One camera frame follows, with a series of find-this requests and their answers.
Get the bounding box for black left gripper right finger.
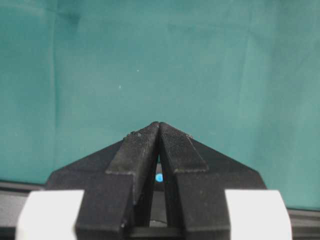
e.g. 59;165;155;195
159;122;267;232

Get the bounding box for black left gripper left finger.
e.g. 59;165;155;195
46;122;160;232

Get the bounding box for green table cloth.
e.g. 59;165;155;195
0;0;320;209

